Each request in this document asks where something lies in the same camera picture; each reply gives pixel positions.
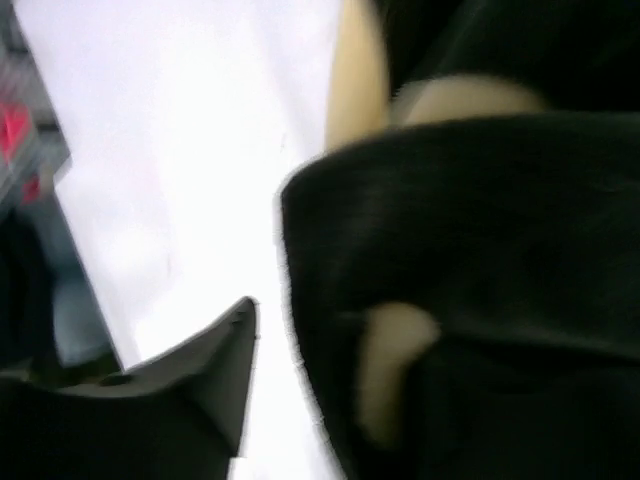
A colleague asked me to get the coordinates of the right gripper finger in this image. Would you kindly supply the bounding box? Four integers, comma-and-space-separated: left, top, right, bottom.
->
1, 297, 257, 479

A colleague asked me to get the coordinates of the black floral pillowcase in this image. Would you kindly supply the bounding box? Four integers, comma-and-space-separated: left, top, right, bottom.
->
281, 1, 639, 479

